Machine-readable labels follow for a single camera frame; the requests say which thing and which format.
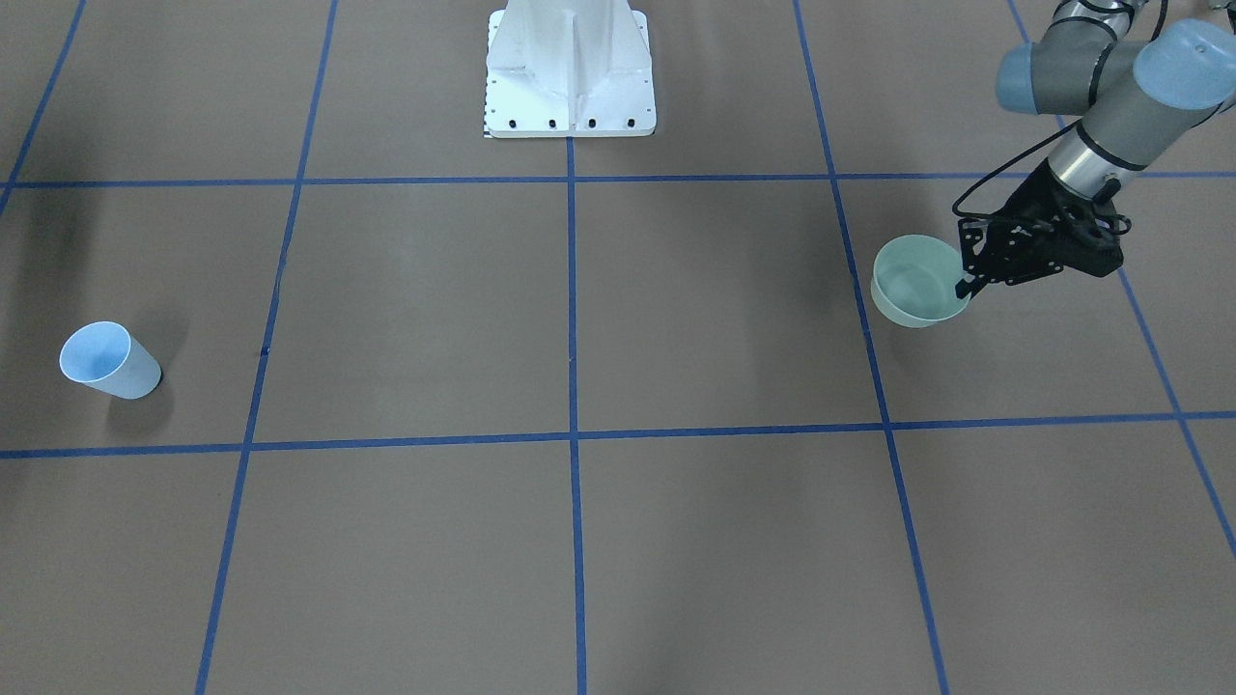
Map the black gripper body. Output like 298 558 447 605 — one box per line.
995 162 1126 279

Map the light green bowl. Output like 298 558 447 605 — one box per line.
870 235 969 329

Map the light blue plastic cup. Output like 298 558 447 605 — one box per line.
58 320 163 399

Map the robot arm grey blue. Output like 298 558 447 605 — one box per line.
953 1 1235 299

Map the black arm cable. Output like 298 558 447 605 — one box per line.
952 0 1169 223

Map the white camera pedestal column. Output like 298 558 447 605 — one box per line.
483 1 658 139

